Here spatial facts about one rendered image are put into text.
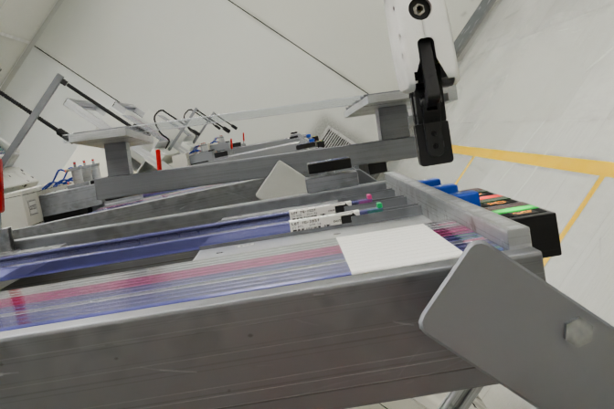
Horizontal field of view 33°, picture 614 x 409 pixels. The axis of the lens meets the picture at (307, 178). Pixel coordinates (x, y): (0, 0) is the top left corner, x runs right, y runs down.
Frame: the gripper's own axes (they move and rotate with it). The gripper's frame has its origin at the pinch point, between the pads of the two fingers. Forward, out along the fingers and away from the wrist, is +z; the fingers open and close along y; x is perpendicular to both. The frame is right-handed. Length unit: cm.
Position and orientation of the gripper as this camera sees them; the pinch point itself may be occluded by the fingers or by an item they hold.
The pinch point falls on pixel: (433, 143)
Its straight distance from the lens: 99.8
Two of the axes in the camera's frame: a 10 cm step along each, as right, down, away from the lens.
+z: 1.6, 9.9, 0.5
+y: -0.2, -0.5, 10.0
